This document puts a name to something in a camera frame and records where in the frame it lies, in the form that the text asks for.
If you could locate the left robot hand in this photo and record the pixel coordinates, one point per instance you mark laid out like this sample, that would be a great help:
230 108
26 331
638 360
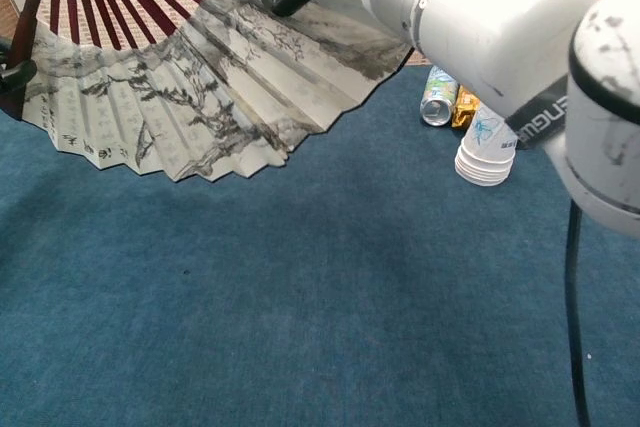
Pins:
17 74

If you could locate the red-ribbed paper folding fan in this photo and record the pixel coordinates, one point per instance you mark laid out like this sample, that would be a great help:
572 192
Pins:
200 87

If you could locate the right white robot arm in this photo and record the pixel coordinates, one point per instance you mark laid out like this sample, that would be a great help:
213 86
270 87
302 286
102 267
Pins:
500 32

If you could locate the green-white drink can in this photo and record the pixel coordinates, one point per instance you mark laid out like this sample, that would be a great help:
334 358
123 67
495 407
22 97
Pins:
437 97

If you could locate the yellow snack packet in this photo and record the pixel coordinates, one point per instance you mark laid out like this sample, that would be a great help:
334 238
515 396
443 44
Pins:
464 107

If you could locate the stack of white paper cups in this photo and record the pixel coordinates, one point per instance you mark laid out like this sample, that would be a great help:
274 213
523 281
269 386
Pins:
482 152

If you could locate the blue table cloth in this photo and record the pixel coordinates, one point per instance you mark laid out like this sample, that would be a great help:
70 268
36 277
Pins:
300 297

